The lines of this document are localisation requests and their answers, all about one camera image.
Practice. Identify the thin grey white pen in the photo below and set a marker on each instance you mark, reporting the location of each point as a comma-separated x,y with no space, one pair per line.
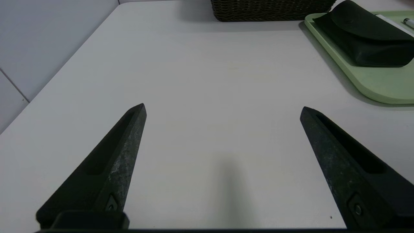
410,22

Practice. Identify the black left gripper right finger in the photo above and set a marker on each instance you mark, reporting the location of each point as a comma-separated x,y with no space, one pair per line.
349,171

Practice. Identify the dark brown wicker basket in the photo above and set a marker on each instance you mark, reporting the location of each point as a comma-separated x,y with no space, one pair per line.
271,9

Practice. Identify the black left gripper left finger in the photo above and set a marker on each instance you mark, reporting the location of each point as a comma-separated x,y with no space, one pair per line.
106,168

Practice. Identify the light green plastic tray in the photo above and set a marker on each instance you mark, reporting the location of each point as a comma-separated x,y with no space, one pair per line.
381,84

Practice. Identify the black glasses case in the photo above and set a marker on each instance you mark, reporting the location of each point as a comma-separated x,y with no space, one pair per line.
365,38

